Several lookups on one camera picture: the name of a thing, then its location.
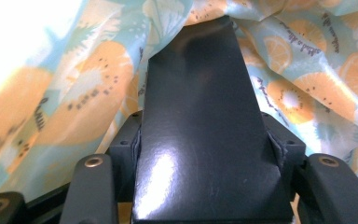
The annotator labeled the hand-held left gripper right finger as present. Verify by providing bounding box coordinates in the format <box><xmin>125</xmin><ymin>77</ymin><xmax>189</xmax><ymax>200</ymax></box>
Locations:
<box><xmin>260</xmin><ymin>111</ymin><xmax>308</xmax><ymax>202</ymax></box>

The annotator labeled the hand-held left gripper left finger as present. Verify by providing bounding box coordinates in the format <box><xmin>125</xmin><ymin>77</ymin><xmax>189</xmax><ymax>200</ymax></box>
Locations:
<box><xmin>107</xmin><ymin>110</ymin><xmax>144</xmax><ymax>203</ymax></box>

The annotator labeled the black box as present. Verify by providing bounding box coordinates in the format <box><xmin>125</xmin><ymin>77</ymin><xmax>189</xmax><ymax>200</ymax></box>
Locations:
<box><xmin>131</xmin><ymin>15</ymin><xmax>295</xmax><ymax>223</ymax></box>

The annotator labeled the fruit print fabric bag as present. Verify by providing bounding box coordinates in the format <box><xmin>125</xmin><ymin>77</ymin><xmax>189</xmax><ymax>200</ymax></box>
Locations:
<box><xmin>0</xmin><ymin>0</ymin><xmax>358</xmax><ymax>203</ymax></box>

